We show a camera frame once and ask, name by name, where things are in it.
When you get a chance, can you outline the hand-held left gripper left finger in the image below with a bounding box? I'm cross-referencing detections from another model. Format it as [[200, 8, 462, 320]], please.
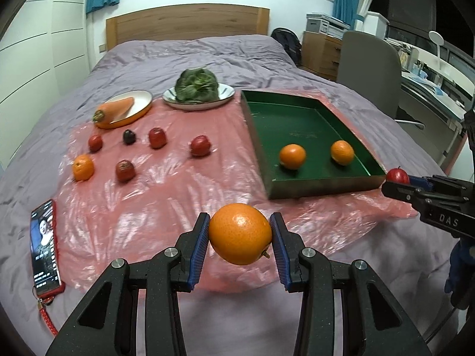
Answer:
[[45, 212, 212, 356]]

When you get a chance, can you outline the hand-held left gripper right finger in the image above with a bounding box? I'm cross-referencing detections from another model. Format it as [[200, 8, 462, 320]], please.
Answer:
[[269, 212, 433, 356]]

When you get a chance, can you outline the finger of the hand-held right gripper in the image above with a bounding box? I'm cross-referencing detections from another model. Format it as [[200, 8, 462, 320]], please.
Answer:
[[382, 180, 427, 205], [408, 176, 440, 190]]

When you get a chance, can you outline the large orange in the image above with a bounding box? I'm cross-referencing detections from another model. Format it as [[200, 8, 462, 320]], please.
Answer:
[[208, 203, 273, 266]]

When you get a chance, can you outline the small orange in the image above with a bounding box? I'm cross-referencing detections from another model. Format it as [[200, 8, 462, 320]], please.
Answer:
[[330, 140, 355, 166], [279, 143, 307, 170], [72, 155, 95, 182]]

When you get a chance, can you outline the green tray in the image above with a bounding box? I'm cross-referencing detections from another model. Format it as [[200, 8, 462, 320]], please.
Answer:
[[240, 90, 387, 200]]

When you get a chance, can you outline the mottled small red apple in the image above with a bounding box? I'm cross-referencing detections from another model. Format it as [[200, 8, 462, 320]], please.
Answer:
[[116, 160, 136, 182]]

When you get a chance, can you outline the person's right hand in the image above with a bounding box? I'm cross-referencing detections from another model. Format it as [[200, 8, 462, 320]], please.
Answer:
[[445, 237, 475, 309]]

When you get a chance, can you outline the pink plastic sheet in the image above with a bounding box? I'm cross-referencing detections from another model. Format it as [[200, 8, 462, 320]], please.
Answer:
[[56, 89, 420, 293]]

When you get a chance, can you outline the white desk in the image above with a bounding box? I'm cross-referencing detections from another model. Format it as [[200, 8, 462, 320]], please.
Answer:
[[399, 70, 475, 130]]

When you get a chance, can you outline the grey office chair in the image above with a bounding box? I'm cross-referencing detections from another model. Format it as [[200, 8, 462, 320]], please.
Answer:
[[336, 31, 425, 130]]

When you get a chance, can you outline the white desk lamp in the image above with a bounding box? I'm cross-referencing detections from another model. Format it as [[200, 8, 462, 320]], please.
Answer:
[[428, 31, 449, 82]]

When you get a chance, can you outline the red-cased smartphone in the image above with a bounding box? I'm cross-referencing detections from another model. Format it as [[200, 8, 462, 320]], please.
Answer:
[[30, 199, 62, 297]]

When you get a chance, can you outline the wooden nightstand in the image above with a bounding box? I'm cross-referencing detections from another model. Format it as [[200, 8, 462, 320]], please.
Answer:
[[301, 31, 344, 78]]

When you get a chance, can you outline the white striped plate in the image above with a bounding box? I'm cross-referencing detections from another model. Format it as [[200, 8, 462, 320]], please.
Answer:
[[162, 82, 235, 111]]

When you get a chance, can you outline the orange-rimmed white plate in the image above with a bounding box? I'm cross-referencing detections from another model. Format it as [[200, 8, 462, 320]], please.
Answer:
[[97, 90, 154, 130]]

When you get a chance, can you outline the white cabinet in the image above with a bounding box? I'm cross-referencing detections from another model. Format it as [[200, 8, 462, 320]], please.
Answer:
[[365, 12, 390, 41]]

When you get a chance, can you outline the carrot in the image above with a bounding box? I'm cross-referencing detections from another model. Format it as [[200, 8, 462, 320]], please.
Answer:
[[92, 97, 134, 124]]

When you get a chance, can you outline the green bok choy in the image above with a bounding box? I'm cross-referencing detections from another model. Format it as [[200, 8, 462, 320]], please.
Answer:
[[174, 67, 219, 104]]

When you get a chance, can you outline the black backpack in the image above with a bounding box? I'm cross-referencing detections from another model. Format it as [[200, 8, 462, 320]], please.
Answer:
[[272, 28, 302, 68]]

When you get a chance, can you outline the wooden headboard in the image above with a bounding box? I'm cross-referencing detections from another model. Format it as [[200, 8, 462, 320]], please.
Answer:
[[106, 4, 270, 50]]

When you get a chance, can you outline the white wardrobe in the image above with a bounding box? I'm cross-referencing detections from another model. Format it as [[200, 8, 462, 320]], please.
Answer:
[[0, 0, 93, 171]]

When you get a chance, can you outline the red braided lanyard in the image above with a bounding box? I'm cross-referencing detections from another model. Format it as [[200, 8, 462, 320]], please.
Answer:
[[35, 285, 65, 336]]

